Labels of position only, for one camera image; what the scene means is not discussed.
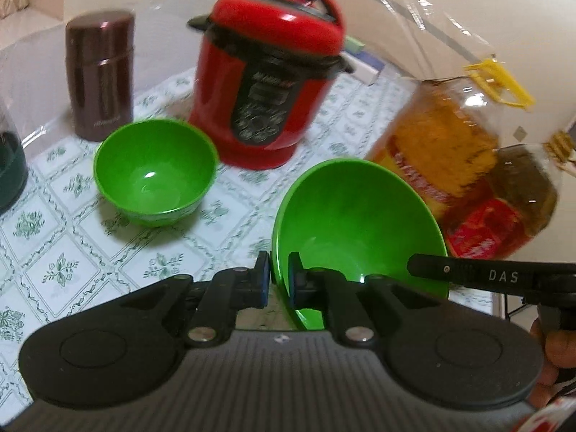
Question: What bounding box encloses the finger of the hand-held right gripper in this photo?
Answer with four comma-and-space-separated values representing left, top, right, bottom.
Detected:
407, 254, 541, 289

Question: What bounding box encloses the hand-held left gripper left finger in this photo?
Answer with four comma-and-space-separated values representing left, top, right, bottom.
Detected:
135, 252, 272, 348

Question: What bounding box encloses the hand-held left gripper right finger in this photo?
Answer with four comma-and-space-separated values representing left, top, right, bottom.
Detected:
288, 252, 433, 348

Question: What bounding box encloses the green plastic bowl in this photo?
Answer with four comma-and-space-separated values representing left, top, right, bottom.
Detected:
271, 158, 451, 331
93, 118, 220, 228

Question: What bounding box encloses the person's right hand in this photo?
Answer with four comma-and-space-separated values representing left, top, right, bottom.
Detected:
529, 319, 564, 411

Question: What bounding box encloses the dark oil bottle red label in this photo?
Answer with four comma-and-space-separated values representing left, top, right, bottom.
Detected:
445, 131, 576, 260

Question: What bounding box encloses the red and white cloth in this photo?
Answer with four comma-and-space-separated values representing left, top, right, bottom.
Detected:
517, 391, 576, 432

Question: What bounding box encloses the yellow cooking oil bottle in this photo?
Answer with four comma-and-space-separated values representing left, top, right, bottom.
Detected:
364, 56, 536, 221

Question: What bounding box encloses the red electric pressure cooker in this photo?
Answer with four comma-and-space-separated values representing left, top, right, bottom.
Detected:
186, 0, 355, 171

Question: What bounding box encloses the floral white tablecloth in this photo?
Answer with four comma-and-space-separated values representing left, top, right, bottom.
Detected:
0, 69, 500, 419

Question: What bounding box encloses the pale green box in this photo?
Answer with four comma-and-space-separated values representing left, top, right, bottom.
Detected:
344, 37, 388, 87

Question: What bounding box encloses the brown thermos flask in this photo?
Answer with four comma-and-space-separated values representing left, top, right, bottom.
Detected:
64, 9, 136, 142

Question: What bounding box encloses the clear jar dark green base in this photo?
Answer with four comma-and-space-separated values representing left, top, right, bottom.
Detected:
0, 94, 28, 214

